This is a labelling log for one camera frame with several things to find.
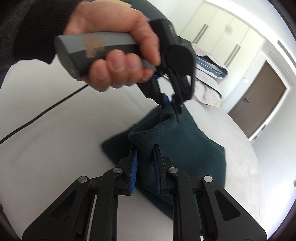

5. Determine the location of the dark green knit sweater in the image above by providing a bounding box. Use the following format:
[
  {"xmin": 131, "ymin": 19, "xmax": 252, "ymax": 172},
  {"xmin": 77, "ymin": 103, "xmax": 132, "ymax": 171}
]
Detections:
[{"xmin": 102, "ymin": 103, "xmax": 226, "ymax": 218}]

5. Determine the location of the brown bedroom door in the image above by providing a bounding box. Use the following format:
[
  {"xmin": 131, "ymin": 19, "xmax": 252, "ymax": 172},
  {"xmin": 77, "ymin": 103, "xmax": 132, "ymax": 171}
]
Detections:
[{"xmin": 228, "ymin": 62, "xmax": 287, "ymax": 138}]

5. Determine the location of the person's left hand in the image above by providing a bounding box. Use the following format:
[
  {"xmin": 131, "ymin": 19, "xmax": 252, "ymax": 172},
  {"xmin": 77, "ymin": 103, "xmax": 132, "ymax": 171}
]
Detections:
[{"xmin": 63, "ymin": 0, "xmax": 162, "ymax": 93}]

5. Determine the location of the folded grey blue duvet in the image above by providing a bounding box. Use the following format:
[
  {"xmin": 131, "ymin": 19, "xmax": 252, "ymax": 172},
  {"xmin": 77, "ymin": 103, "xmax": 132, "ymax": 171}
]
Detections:
[{"xmin": 192, "ymin": 43, "xmax": 228, "ymax": 108}]

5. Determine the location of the white bed sheet mattress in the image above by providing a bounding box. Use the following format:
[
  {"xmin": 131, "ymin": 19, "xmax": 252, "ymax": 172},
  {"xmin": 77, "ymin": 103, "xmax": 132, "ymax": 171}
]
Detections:
[{"xmin": 1, "ymin": 59, "xmax": 262, "ymax": 240}]

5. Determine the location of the white wardrobe with black handles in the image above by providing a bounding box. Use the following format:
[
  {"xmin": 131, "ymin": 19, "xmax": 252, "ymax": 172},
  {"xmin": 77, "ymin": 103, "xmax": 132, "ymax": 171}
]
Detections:
[{"xmin": 179, "ymin": 0, "xmax": 266, "ymax": 65}]

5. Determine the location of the black cable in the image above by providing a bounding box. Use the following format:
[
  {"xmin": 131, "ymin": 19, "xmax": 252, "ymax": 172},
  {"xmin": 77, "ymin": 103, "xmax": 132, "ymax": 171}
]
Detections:
[{"xmin": 0, "ymin": 84, "xmax": 90, "ymax": 145}]

